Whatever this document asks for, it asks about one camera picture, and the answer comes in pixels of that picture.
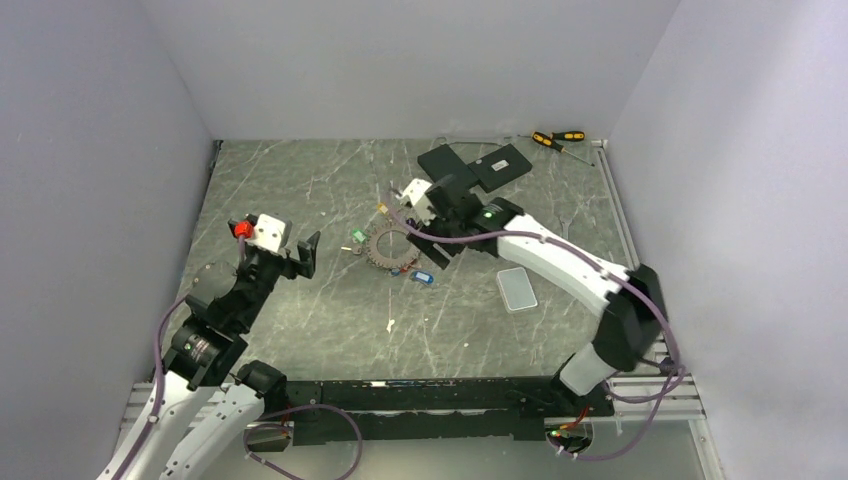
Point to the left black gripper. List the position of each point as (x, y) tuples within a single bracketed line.
[(306, 252)]

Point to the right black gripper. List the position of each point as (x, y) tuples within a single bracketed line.
[(430, 250)]

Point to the metal keyring with keys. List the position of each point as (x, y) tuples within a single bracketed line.
[(383, 244)]

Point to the blue tagged key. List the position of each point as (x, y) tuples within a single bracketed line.
[(422, 277)]

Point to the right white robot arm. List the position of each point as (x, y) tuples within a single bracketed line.
[(627, 301)]

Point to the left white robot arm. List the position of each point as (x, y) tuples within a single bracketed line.
[(224, 301)]

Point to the large black box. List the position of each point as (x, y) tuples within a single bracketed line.
[(443, 160)]

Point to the small black box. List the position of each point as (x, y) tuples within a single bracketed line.
[(500, 168)]

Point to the grey rectangular tin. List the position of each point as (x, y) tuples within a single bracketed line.
[(516, 290)]

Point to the orange black screwdriver front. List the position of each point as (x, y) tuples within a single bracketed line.
[(562, 147)]

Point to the orange black screwdriver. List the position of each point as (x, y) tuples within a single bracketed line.
[(567, 136), (562, 147)]

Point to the silver wrench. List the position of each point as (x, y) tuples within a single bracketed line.
[(565, 225)]

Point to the orange black screwdriver back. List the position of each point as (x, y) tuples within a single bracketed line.
[(567, 136)]

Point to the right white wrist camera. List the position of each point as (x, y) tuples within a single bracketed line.
[(414, 196)]

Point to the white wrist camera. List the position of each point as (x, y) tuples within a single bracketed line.
[(414, 196), (262, 231)]

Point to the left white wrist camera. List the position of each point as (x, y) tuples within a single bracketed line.
[(262, 231)]

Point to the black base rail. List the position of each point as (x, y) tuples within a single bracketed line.
[(521, 408)]

